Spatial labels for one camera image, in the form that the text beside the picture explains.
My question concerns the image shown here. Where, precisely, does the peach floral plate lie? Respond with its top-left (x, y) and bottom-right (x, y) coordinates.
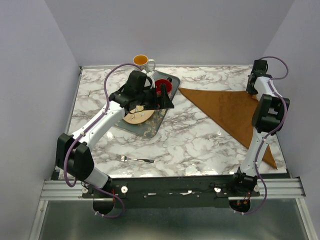
top-left (123, 105), bottom-right (155, 125)

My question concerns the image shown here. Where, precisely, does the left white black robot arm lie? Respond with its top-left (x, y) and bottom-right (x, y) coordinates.
top-left (55, 70), bottom-right (174, 198)

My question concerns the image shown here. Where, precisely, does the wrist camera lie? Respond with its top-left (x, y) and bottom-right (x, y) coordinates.
top-left (146, 70), bottom-right (159, 82)
top-left (251, 59), bottom-right (268, 75)

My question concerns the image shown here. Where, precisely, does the green floral tray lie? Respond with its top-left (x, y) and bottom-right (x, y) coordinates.
top-left (116, 70), bottom-right (181, 138)

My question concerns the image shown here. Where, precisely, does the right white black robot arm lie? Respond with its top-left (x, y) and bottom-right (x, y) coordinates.
top-left (230, 74), bottom-right (291, 196)

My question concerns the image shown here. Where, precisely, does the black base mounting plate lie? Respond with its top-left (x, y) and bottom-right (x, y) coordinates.
top-left (82, 174), bottom-right (261, 210)

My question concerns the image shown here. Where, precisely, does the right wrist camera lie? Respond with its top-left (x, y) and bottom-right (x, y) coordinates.
top-left (251, 59), bottom-right (268, 75)

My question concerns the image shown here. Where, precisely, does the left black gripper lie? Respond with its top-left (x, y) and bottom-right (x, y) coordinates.
top-left (136, 84), bottom-right (175, 111)

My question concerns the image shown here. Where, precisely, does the red black mug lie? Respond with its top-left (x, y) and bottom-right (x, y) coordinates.
top-left (155, 77), bottom-right (173, 97)

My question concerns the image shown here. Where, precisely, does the brown cloth napkin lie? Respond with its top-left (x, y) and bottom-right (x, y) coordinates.
top-left (178, 87), bottom-right (278, 170)

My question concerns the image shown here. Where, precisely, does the silver fork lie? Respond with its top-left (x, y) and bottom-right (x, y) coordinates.
top-left (116, 155), bottom-right (155, 164)

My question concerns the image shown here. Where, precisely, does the white mug yellow inside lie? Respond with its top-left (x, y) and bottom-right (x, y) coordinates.
top-left (133, 54), bottom-right (156, 73)

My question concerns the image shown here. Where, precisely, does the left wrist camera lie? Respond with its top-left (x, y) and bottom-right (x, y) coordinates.
top-left (146, 70), bottom-right (159, 82)

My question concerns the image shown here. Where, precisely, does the aluminium frame rail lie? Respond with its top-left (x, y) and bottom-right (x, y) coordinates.
top-left (40, 178), bottom-right (306, 201)

